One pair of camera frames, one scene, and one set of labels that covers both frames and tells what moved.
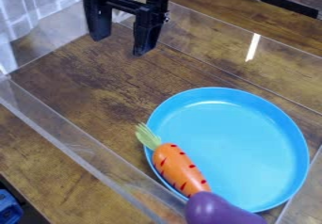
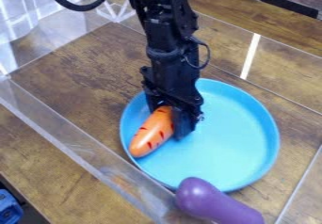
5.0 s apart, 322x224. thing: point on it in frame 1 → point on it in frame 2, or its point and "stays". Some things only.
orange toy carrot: (174, 163) → (155, 132)
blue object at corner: (11, 211) stays
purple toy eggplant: (209, 208) stays
